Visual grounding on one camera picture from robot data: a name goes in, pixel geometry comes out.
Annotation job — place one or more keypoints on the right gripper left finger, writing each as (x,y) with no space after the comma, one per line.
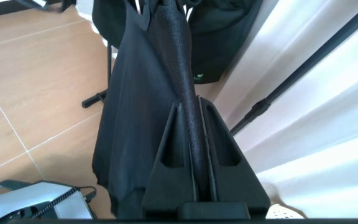
(166,186)

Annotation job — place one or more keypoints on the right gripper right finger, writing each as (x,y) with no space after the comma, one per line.
(238,183)

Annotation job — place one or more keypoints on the black garment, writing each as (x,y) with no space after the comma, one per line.
(135,124)
(219,37)

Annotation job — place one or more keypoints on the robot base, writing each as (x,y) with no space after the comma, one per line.
(26,199)

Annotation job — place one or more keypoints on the white laundry basket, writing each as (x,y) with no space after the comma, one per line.
(283,213)

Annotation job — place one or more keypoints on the black clothes rack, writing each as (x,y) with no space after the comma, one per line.
(306,65)

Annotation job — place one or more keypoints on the beige curtain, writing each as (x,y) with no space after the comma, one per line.
(322,124)

